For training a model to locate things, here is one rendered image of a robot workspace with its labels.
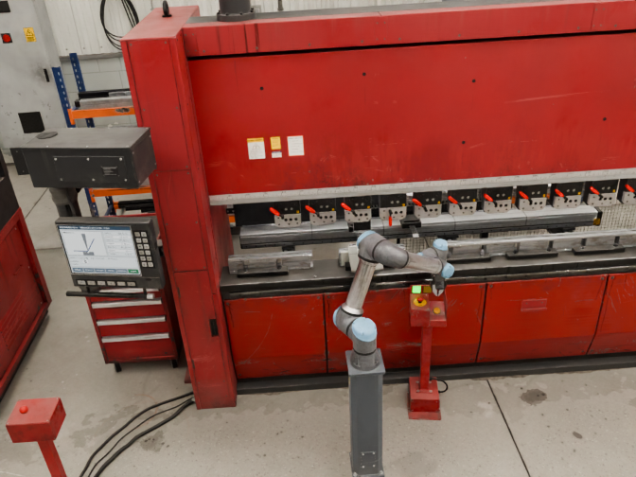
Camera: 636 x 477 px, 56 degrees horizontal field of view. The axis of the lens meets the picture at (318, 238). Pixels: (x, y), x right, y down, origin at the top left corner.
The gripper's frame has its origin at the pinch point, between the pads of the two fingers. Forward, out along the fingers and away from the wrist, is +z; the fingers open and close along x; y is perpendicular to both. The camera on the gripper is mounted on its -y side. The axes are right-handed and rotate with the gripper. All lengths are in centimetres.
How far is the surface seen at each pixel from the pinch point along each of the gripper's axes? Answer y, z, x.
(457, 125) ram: 40, -84, -9
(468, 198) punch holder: 37, -41, -18
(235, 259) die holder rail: 17, -12, 117
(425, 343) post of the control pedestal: -3.6, 34.1, 5.6
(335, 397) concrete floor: -4, 84, 61
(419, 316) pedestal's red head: -6.6, 10.2, 9.9
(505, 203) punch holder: 38, -36, -39
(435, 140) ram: 37, -77, 2
